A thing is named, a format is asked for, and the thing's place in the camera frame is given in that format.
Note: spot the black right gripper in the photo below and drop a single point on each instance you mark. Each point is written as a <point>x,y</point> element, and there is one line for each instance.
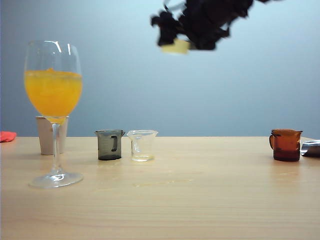
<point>212,15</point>

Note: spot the clear measuring cup brown mark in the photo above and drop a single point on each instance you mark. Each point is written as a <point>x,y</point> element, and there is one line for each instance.
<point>178,47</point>

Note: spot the smoky grey measuring cup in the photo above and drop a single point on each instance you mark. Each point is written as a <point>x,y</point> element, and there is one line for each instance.
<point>105,147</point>

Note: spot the wine glass with orange juice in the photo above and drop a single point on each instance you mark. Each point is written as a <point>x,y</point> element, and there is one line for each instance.
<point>53,92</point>

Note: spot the amber measuring cup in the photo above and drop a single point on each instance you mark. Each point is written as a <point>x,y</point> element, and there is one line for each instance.
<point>286,147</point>

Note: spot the white paper cup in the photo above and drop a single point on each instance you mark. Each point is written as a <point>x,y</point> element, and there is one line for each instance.
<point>45,140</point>

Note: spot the silver foil bag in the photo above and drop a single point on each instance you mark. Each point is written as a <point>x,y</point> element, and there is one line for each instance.
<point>312,149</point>

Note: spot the red cloth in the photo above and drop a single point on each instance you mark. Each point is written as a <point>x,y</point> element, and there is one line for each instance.
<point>7,136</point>

